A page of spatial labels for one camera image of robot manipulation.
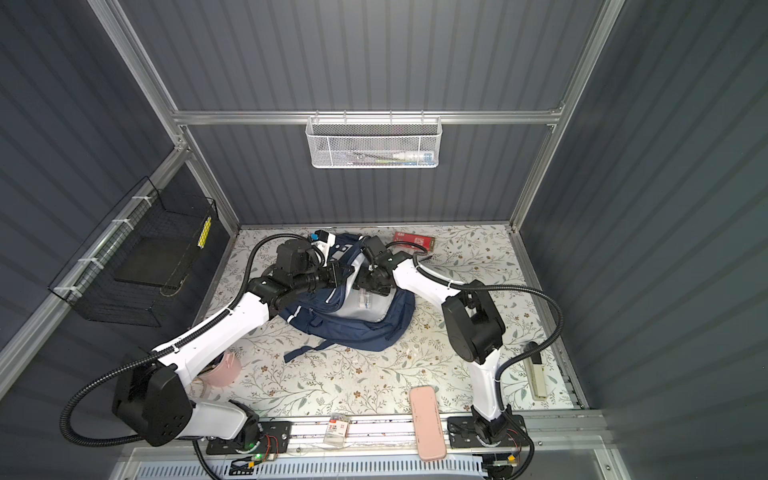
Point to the white glue bottle in basket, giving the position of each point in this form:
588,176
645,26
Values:
414,157

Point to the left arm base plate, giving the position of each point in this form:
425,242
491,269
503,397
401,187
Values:
262,438

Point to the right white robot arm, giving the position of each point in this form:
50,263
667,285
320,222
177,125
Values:
473,323

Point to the navy blue student backpack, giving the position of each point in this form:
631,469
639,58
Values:
345,315

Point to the pink pencil case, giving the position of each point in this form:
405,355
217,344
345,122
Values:
427,425

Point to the beige stapler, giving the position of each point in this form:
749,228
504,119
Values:
535,372

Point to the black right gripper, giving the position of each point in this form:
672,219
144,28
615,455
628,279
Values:
360,281

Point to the cup of coloured pencils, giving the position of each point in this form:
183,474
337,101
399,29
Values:
223,372

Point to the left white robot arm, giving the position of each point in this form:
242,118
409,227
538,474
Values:
153,400

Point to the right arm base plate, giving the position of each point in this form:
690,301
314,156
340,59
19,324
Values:
506,431

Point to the black wire mesh basket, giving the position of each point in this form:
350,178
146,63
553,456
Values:
133,272

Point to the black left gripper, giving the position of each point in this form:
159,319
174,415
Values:
331,271

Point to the yellow tag on basket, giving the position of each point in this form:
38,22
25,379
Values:
204,232

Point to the small clear eraser box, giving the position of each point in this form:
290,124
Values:
336,430

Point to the white wire mesh basket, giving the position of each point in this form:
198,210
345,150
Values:
369,144

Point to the red card packet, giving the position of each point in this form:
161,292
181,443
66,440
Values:
424,241

